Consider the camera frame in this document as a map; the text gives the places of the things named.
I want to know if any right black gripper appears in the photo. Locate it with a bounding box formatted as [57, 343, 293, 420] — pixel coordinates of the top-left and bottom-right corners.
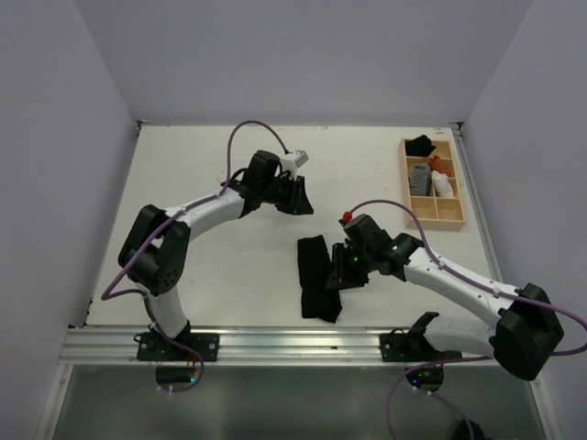
[325, 241, 375, 290]

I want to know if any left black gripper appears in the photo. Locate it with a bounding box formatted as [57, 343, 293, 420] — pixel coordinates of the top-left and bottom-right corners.
[260, 172, 313, 216]

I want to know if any black underwear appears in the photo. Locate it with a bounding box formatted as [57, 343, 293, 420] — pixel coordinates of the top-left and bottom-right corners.
[297, 235, 343, 324]

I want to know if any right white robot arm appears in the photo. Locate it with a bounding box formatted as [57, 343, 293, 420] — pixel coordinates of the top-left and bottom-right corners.
[327, 214, 564, 380]

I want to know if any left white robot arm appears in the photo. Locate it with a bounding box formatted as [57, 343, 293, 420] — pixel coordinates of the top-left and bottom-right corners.
[117, 150, 314, 360]

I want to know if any grey patterned rolled cloth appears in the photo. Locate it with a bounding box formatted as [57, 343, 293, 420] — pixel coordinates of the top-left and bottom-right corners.
[409, 162, 432, 196]

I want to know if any wooden compartment organizer tray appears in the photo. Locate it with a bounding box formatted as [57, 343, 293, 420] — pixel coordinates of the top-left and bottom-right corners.
[398, 135, 466, 231]

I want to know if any black rolled cloth in tray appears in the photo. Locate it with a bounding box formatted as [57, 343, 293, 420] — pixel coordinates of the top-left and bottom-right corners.
[404, 135, 436, 158]

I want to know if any orange rolled cloth in tray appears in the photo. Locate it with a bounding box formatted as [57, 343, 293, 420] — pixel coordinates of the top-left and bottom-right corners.
[424, 156, 454, 177]

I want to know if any white rolled cloth in tray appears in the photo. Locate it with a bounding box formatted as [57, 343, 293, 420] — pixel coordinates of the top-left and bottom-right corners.
[431, 171, 455, 199]

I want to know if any black object bottom right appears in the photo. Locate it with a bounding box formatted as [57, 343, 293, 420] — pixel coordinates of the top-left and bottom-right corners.
[451, 419, 487, 440]

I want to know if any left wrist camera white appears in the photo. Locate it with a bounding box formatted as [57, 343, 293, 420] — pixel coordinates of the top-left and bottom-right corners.
[281, 150, 309, 174]

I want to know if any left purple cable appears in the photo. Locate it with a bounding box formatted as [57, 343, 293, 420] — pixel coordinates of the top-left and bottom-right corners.
[101, 120, 290, 393]

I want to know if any purple cable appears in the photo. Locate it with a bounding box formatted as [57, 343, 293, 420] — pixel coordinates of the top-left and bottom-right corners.
[101, 120, 290, 393]
[350, 199, 587, 440]

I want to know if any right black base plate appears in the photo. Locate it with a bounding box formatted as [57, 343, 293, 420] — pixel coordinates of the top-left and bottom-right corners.
[379, 329, 462, 362]

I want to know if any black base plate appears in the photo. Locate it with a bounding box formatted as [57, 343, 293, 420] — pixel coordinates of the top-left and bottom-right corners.
[133, 331, 220, 362]
[379, 329, 462, 362]

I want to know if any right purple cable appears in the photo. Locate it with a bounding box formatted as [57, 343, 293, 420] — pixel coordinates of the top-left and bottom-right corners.
[350, 199, 587, 440]

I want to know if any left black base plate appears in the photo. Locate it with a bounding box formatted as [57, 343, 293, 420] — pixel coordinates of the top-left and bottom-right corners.
[133, 331, 220, 362]

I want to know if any aluminium mounting rail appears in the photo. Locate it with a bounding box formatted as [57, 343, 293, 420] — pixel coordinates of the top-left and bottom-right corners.
[59, 324, 542, 367]

